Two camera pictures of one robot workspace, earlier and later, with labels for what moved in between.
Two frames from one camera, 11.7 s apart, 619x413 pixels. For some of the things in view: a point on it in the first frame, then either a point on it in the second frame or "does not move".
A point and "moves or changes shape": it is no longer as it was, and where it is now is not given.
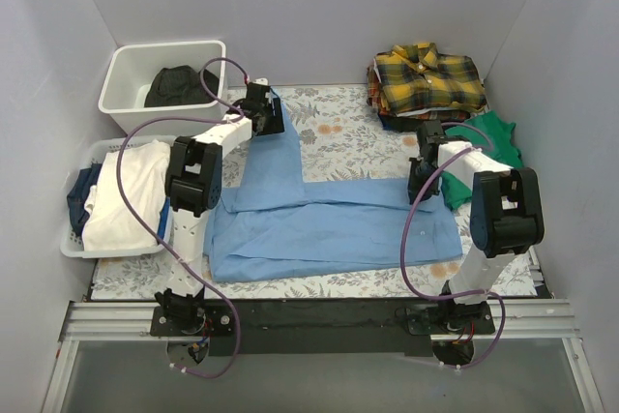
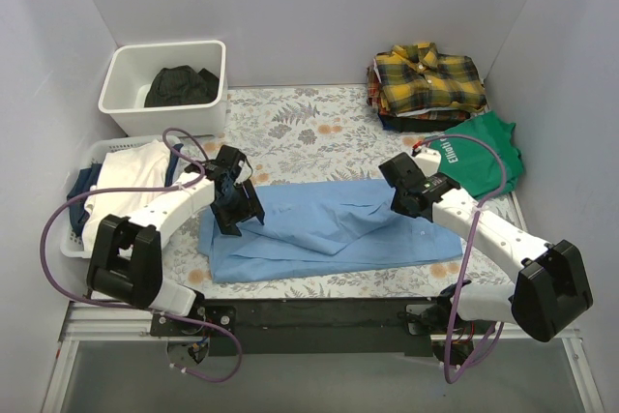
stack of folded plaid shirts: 414,82 does not move
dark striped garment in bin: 180,86 does not move
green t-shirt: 493,136 does not move
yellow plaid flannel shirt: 416,76 does not move
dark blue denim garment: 78,194 does not move
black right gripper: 419,181 -> 403,202
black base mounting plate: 322,327 does not move
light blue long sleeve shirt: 273,221 moves or changes shape
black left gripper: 273,114 -> 240,210
